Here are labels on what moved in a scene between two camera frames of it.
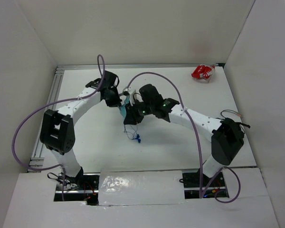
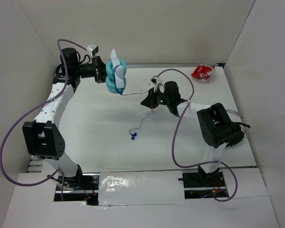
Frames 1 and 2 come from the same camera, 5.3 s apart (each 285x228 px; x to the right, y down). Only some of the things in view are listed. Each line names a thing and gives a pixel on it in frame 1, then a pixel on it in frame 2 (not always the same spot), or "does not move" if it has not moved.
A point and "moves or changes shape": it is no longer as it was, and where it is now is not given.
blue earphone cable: [135, 136] moves or changes shape
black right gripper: [132, 117] → [149, 101]
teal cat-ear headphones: [123, 108] → [116, 71]
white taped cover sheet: [121, 188] does not move
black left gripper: [117, 101] → [101, 71]
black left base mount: [84, 188] does not move
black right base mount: [191, 183] does not move
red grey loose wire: [231, 110] does not move
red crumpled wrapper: [203, 71] does not move
